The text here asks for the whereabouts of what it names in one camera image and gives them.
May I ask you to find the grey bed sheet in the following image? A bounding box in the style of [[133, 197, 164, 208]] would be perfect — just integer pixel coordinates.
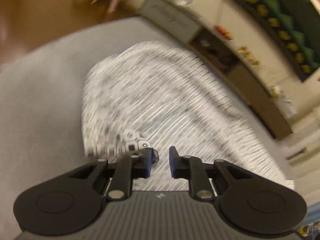
[[1, 18, 298, 239]]

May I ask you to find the dark framed wall picture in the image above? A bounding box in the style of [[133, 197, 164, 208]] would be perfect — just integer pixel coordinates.
[[233, 0, 319, 82]]

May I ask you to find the orange fruit plate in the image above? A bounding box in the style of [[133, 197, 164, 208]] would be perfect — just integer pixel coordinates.
[[214, 25, 233, 41]]

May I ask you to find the white black patterned garment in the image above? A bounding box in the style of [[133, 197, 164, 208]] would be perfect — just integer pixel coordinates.
[[82, 42, 295, 191]]

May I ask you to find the long low TV cabinet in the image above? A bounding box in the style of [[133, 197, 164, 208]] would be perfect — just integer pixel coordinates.
[[139, 0, 292, 140]]

